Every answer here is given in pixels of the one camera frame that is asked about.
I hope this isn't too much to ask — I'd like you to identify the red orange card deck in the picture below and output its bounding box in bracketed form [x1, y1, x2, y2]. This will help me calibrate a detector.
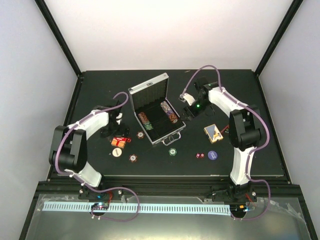
[111, 137, 127, 149]

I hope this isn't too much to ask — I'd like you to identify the blue gold card deck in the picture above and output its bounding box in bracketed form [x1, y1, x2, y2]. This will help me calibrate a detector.
[203, 124, 224, 144]

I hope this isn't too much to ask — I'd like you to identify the aluminium poker case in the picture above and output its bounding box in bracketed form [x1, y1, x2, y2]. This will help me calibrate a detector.
[128, 72, 186, 146]

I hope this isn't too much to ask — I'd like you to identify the red die pair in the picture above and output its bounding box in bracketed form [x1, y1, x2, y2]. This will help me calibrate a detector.
[196, 153, 205, 159]

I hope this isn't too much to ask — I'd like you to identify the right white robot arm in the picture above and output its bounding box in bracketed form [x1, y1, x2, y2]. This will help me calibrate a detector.
[179, 78, 270, 202]

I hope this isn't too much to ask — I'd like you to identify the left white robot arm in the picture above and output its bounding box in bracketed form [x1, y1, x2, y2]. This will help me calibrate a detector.
[49, 101, 124, 200]

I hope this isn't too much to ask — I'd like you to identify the orange black chip stack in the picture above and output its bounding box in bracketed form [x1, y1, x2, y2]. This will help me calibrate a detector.
[168, 111, 179, 124]

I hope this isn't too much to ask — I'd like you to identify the white dealer button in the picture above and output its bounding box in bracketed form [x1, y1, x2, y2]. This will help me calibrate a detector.
[112, 147, 123, 158]

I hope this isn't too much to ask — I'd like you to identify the blue orange chip stack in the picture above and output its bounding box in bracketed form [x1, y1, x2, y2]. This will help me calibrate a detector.
[160, 101, 172, 113]

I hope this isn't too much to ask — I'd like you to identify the red black chip stack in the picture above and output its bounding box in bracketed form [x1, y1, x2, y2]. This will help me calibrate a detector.
[138, 112, 150, 125]

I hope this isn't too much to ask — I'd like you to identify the red black poker chip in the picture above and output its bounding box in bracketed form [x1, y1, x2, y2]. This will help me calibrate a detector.
[129, 154, 138, 163]

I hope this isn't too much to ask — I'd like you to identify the red triangular marker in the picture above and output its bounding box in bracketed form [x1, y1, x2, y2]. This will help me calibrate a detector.
[221, 125, 230, 134]

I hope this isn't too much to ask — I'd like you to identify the green poker chip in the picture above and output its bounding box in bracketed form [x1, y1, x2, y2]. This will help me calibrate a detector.
[168, 148, 177, 156]

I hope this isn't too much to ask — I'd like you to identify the purple round button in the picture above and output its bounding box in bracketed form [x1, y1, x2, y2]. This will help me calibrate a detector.
[207, 150, 218, 161]

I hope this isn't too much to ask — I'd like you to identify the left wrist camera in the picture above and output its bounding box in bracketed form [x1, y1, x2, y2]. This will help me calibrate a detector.
[116, 113, 123, 120]

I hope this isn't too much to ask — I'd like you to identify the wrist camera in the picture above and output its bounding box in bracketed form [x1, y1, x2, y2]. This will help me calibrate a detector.
[116, 113, 123, 120]
[179, 92, 196, 106]

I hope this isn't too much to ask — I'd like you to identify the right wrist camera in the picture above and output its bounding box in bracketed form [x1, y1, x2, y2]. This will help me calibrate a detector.
[179, 92, 196, 106]

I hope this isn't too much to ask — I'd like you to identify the white slotted cable duct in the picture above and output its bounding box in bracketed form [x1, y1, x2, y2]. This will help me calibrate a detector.
[42, 201, 231, 216]

